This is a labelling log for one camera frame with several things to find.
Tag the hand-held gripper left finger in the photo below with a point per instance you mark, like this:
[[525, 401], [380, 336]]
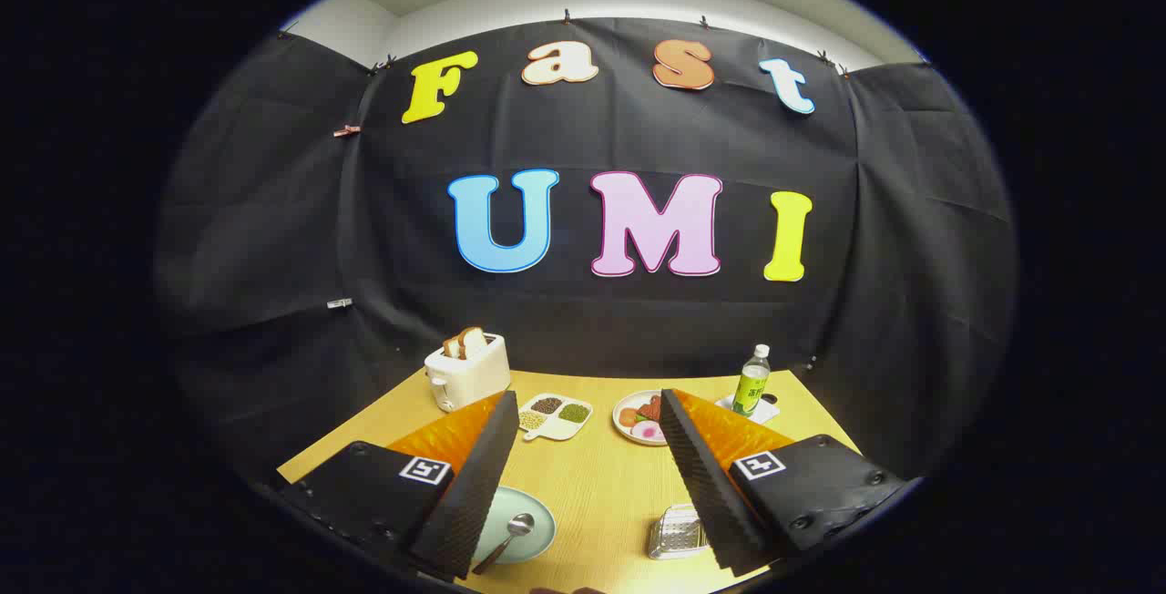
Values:
[[474, 485]]

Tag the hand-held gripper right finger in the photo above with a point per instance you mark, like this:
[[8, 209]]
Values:
[[706, 476]]

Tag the metal spoon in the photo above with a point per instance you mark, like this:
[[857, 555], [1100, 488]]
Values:
[[520, 524]]

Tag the perforated metal basket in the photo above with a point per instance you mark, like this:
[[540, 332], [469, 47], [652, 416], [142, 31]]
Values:
[[676, 532]]

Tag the pink round food slice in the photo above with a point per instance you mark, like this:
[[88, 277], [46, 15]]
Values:
[[649, 431]]

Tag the teal round plate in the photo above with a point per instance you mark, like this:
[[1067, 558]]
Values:
[[533, 544]]

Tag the pile of yellow beans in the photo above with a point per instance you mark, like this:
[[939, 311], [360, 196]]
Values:
[[532, 421]]

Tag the brown steak piece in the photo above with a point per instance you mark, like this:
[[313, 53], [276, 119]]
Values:
[[650, 409]]

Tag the white square saucer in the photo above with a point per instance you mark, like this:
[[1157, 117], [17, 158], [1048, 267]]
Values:
[[770, 412]]

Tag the white oval food plate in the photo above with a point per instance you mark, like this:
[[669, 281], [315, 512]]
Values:
[[625, 430]]

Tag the green drink bottle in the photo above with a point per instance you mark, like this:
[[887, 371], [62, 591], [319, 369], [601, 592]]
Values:
[[751, 389]]

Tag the orange carrot slice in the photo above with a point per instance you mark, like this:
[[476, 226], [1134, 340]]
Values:
[[629, 415]]

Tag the white divided snack tray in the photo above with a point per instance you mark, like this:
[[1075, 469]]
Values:
[[557, 428]]

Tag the white toaster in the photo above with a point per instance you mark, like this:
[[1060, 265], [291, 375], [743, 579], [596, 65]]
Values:
[[469, 377]]

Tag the pile of dark beans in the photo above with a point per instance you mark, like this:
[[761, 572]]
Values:
[[547, 405]]

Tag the pile of green beans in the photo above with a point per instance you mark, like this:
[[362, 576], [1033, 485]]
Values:
[[574, 413]]

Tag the toast bread slice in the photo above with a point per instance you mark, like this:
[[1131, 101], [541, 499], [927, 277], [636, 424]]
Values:
[[473, 342], [453, 347]]

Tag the pink cloth clip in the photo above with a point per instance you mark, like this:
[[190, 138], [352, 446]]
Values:
[[346, 130]]

